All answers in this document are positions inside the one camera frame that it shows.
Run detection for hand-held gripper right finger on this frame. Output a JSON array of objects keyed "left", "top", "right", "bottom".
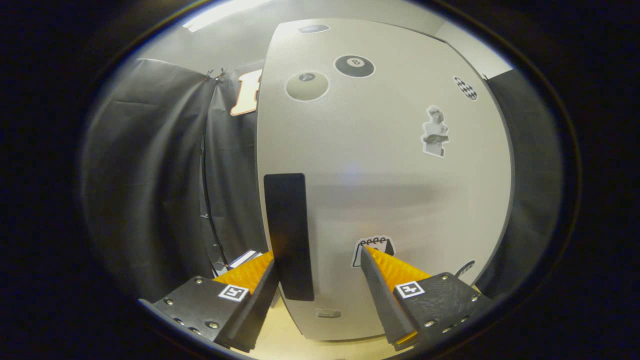
[{"left": 360, "top": 245, "right": 496, "bottom": 351}]

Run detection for black backdrop cloth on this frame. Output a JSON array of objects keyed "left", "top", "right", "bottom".
[{"left": 80, "top": 57, "right": 566, "bottom": 303}]

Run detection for small upright books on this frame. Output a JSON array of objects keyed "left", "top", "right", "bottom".
[{"left": 227, "top": 249, "right": 263, "bottom": 271}]

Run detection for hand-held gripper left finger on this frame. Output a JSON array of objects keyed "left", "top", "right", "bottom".
[{"left": 139, "top": 250, "right": 280, "bottom": 353}]

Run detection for thin black cable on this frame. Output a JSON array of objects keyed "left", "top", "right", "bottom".
[{"left": 200, "top": 127, "right": 228, "bottom": 276}]

